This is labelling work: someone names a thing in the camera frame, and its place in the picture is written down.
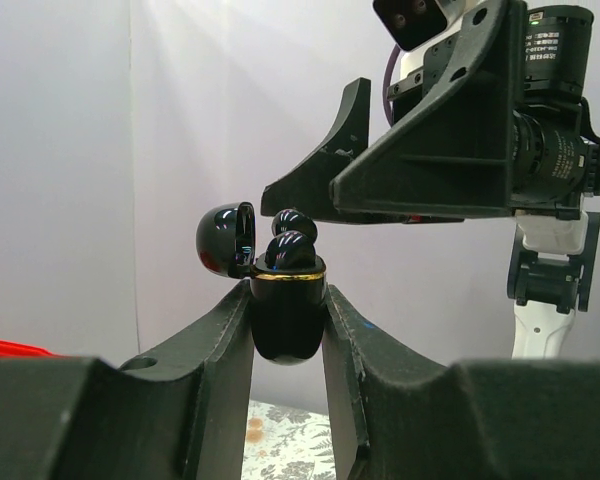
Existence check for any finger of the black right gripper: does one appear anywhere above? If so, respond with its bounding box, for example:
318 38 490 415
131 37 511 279
331 1 527 219
260 78 371 220

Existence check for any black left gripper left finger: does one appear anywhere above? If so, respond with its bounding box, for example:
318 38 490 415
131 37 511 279
0 282 253 479

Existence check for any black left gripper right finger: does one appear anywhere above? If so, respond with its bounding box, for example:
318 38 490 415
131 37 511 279
322 287 600 479

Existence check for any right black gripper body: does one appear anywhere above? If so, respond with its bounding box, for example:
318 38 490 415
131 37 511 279
385 29 459 127

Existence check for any black earbud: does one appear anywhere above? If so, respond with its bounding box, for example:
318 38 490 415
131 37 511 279
271 208 318 243
264 230 316 270

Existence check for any black gold-trimmed charging case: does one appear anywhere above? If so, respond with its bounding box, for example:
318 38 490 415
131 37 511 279
196 202 327 366

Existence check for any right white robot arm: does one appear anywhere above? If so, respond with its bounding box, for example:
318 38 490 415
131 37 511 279
260 1 600 359

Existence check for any floral patterned table mat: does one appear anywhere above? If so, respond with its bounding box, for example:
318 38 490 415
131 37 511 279
241 400 336 480

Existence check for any red plastic shopping basket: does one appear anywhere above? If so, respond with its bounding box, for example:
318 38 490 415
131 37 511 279
0 340 55 358

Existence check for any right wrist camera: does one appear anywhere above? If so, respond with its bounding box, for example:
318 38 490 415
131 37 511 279
372 0 481 80

